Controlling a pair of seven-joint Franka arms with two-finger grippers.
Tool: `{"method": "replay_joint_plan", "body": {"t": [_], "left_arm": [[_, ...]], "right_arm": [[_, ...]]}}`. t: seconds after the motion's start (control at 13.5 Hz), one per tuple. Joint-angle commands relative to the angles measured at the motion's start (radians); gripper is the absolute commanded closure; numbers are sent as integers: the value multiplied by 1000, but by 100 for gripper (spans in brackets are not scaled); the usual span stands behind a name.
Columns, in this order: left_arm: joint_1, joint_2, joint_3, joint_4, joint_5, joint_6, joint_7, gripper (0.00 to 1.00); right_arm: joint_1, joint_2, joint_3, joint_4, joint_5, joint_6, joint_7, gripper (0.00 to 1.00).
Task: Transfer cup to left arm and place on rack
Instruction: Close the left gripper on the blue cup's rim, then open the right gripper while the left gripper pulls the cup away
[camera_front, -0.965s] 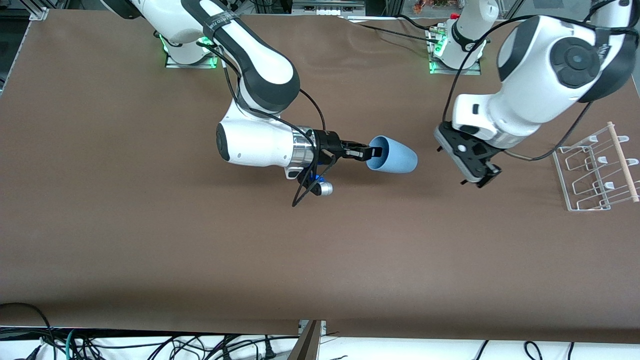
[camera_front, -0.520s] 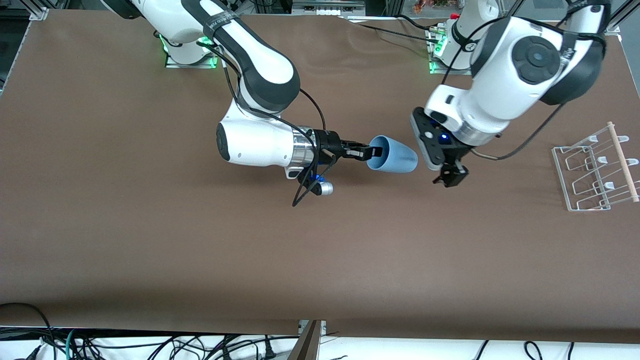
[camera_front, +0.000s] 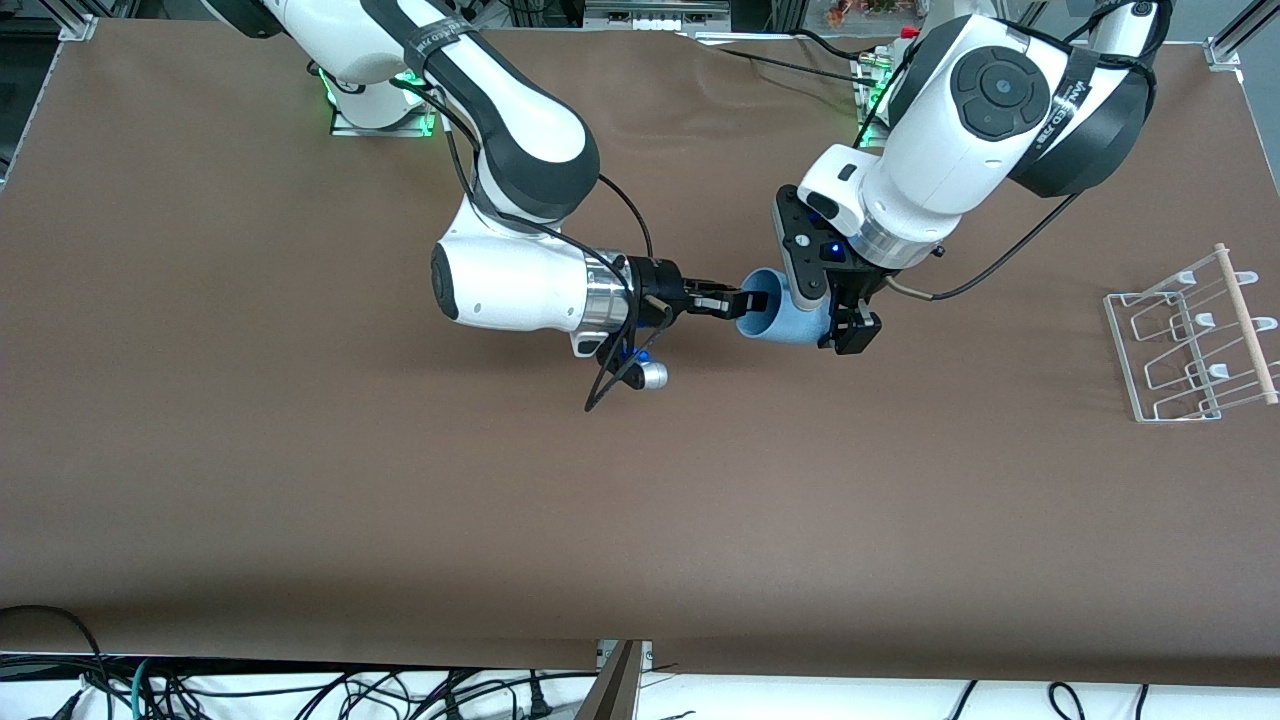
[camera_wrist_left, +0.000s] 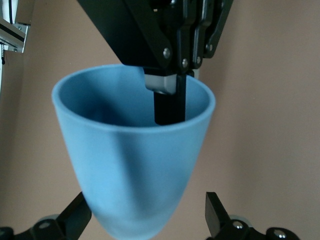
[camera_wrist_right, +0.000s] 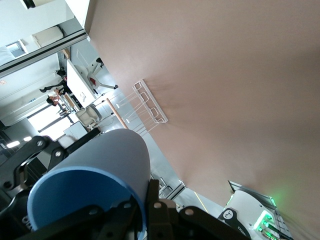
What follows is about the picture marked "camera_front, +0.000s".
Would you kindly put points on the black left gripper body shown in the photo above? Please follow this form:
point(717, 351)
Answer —
point(853, 287)

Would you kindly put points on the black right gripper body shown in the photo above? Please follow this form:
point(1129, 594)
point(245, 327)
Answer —
point(655, 283)

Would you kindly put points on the blue plastic cup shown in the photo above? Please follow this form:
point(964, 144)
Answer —
point(790, 325)

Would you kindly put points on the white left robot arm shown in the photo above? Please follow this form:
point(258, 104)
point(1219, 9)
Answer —
point(950, 150)

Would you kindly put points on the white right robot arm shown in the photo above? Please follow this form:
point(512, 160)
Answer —
point(500, 130)

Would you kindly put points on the brown table cover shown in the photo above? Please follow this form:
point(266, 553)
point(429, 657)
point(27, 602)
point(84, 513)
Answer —
point(640, 500)

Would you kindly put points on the orange background object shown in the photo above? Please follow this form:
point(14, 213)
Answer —
point(860, 10)

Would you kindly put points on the grey power strip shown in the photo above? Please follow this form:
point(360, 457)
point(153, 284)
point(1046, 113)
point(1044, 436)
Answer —
point(655, 15)

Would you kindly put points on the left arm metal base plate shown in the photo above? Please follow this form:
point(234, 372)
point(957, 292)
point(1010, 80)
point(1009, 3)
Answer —
point(868, 130)

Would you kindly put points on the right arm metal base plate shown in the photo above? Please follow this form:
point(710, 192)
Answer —
point(385, 128)

